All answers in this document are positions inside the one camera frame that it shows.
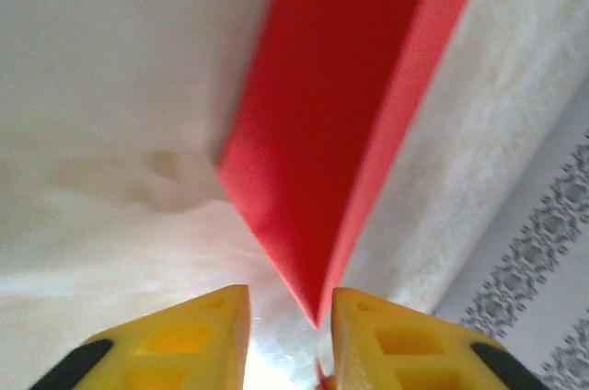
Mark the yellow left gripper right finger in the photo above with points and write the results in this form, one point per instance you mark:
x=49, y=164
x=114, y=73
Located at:
x=405, y=353

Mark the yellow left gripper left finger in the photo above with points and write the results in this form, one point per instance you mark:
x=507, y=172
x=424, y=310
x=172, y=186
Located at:
x=184, y=348

